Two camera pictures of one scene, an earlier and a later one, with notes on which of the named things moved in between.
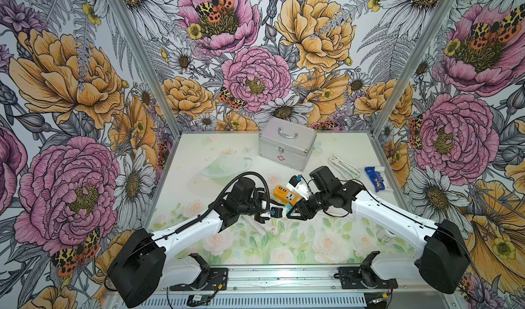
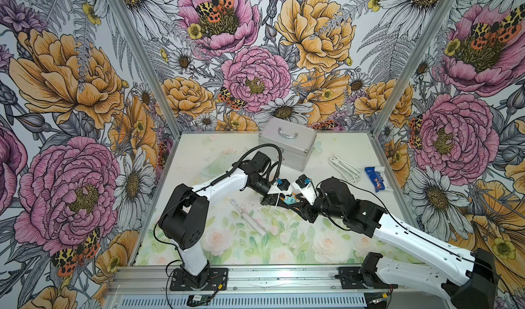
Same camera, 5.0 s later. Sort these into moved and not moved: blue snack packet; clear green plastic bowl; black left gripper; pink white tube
Moved: black left gripper
Not moved: pink white tube; clear green plastic bowl; blue snack packet
